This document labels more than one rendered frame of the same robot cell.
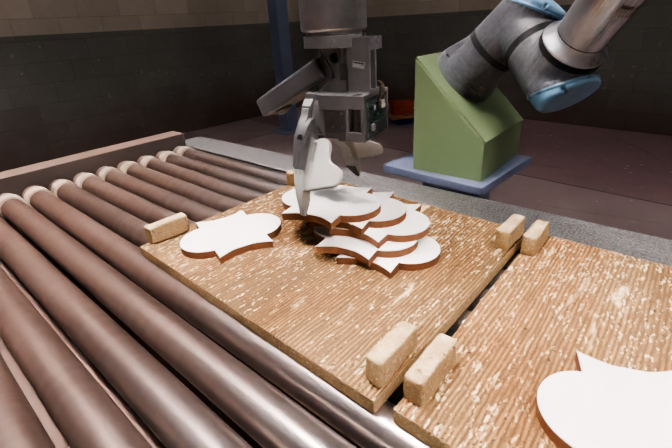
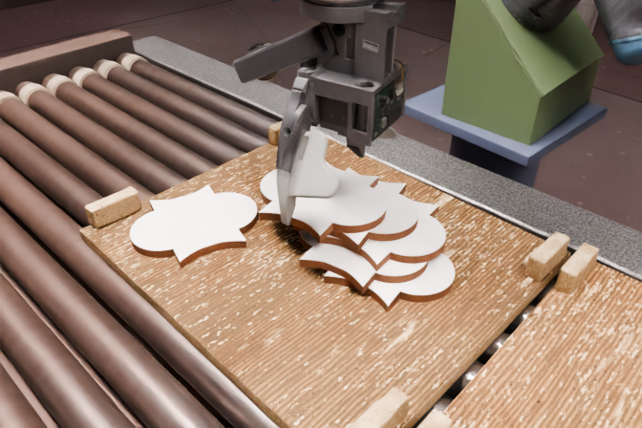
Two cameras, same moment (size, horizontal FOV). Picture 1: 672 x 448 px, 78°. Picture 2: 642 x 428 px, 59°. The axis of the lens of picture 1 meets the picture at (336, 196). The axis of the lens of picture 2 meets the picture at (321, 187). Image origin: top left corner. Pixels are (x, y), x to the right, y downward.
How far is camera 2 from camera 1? 0.12 m
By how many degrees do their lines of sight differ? 11
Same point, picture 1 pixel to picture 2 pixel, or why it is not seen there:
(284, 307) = (256, 342)
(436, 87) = (485, 10)
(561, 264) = (602, 310)
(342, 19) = not seen: outside the picture
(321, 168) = (312, 171)
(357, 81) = (367, 66)
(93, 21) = not seen: outside the picture
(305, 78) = (299, 50)
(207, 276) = (163, 286)
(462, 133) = (513, 78)
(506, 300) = (524, 358)
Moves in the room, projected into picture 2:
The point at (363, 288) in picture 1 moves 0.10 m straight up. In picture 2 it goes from (353, 323) to (356, 237)
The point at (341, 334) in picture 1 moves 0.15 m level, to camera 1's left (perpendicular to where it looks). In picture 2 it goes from (321, 388) to (138, 383)
